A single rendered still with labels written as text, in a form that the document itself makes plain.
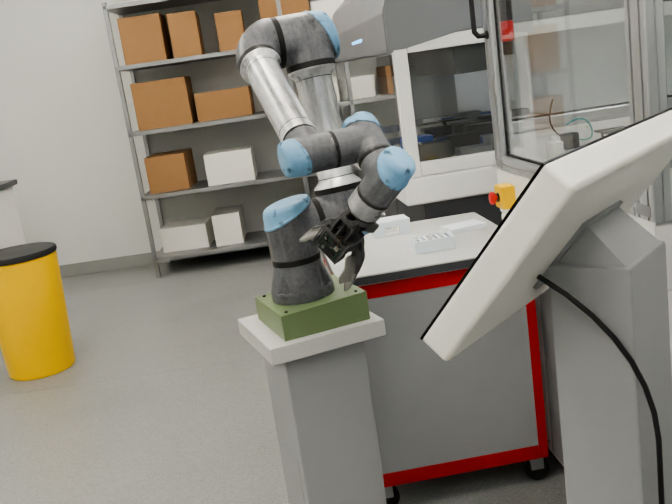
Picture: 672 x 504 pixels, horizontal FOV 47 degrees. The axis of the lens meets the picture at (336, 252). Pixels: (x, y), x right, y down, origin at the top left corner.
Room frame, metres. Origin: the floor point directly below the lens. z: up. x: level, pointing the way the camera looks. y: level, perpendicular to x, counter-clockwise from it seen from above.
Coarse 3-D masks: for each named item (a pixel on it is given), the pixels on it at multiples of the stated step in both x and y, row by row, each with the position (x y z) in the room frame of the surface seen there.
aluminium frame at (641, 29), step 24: (624, 0) 1.60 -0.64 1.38; (648, 0) 1.53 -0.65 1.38; (648, 24) 1.53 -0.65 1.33; (648, 48) 1.53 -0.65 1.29; (648, 72) 1.52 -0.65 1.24; (648, 96) 1.53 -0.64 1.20; (504, 120) 2.46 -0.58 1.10; (504, 144) 2.46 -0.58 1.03; (504, 168) 2.45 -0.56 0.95; (528, 168) 2.23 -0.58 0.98; (648, 192) 1.55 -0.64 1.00; (648, 216) 1.54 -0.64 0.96
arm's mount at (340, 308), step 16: (336, 288) 1.80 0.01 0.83; (352, 288) 1.78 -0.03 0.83; (256, 304) 1.86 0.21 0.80; (272, 304) 1.77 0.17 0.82; (304, 304) 1.72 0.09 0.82; (320, 304) 1.70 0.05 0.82; (336, 304) 1.71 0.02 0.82; (352, 304) 1.72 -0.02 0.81; (272, 320) 1.74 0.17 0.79; (288, 320) 1.67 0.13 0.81; (304, 320) 1.68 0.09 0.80; (320, 320) 1.69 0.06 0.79; (336, 320) 1.71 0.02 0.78; (352, 320) 1.72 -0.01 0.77; (288, 336) 1.67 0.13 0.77; (304, 336) 1.68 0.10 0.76
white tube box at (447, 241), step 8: (448, 232) 2.36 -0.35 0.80; (416, 240) 2.32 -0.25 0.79; (424, 240) 2.30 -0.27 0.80; (432, 240) 2.28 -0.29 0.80; (440, 240) 2.28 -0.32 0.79; (448, 240) 2.28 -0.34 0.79; (416, 248) 2.28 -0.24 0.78; (424, 248) 2.28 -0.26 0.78; (432, 248) 2.28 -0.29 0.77; (440, 248) 2.28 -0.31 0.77; (448, 248) 2.28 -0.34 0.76
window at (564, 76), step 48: (528, 0) 2.17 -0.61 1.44; (576, 0) 1.87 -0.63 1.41; (528, 48) 2.20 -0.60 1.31; (576, 48) 1.88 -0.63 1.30; (624, 48) 1.65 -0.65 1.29; (528, 96) 2.23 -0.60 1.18; (576, 96) 1.90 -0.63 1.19; (624, 96) 1.66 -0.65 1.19; (528, 144) 2.27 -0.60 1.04; (576, 144) 1.92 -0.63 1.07
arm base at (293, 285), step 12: (276, 264) 1.77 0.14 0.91; (288, 264) 1.75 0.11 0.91; (300, 264) 1.75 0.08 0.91; (312, 264) 1.76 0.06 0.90; (276, 276) 1.77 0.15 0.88; (288, 276) 1.75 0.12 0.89; (300, 276) 1.74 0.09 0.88; (312, 276) 1.75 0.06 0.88; (324, 276) 1.78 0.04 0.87; (276, 288) 1.76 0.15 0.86; (288, 288) 1.75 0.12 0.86; (300, 288) 1.73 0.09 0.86; (312, 288) 1.74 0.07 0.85; (324, 288) 1.75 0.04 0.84; (276, 300) 1.76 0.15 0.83; (288, 300) 1.74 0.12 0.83; (300, 300) 1.73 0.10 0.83; (312, 300) 1.73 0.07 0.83
